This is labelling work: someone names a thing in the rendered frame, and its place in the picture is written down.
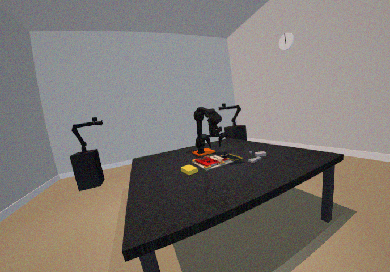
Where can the yellow rectangular block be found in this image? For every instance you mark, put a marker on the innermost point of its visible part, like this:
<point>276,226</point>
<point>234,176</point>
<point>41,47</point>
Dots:
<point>188,169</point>

